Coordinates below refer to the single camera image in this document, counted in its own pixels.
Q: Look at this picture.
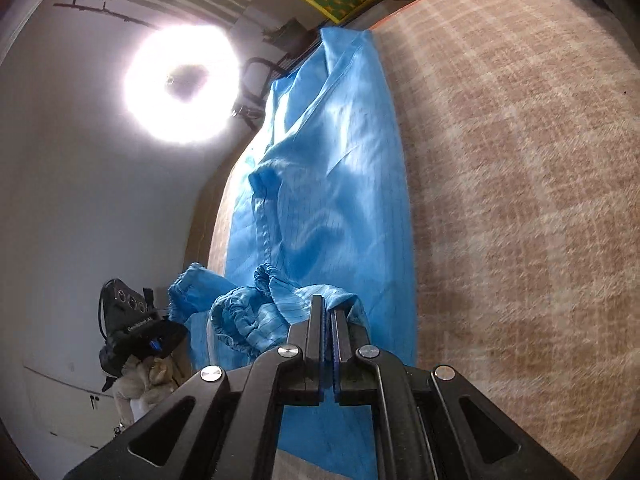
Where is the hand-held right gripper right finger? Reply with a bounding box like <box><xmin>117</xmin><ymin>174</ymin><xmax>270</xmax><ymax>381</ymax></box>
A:
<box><xmin>331</xmin><ymin>310</ymin><xmax>586</xmax><ymax>480</ymax></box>

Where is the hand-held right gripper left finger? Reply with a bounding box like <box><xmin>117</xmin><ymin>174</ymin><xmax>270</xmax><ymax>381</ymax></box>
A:
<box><xmin>62</xmin><ymin>295</ymin><xmax>326</xmax><ymax>480</ymax></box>

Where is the blue striped coverall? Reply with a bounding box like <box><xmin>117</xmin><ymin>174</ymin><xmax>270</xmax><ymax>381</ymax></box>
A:
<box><xmin>167</xmin><ymin>27</ymin><xmax>420</xmax><ymax>480</ymax></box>

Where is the person's left hand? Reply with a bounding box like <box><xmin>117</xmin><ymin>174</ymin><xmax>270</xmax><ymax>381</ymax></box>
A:
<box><xmin>112</xmin><ymin>355</ymin><xmax>176</xmax><ymax>423</ymax></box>

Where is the white door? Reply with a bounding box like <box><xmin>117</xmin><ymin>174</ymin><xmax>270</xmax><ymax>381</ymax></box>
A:
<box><xmin>15</xmin><ymin>350</ymin><xmax>126</xmax><ymax>456</ymax></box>

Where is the beige plaid blanket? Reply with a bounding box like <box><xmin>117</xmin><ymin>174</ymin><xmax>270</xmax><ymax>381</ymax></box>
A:
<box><xmin>202</xmin><ymin>0</ymin><xmax>640</xmax><ymax>480</ymax></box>

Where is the black light stand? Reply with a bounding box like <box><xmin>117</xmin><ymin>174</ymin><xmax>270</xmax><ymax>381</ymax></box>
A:
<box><xmin>230</xmin><ymin>100</ymin><xmax>261</xmax><ymax>131</ymax></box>

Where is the potted plant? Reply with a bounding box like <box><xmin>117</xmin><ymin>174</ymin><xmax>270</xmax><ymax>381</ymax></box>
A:
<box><xmin>269</xmin><ymin>19</ymin><xmax>307</xmax><ymax>47</ymax></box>

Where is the ring light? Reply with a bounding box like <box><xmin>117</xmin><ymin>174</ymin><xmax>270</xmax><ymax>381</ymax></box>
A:
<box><xmin>122</xmin><ymin>27</ymin><xmax>242</xmax><ymax>145</ymax></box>

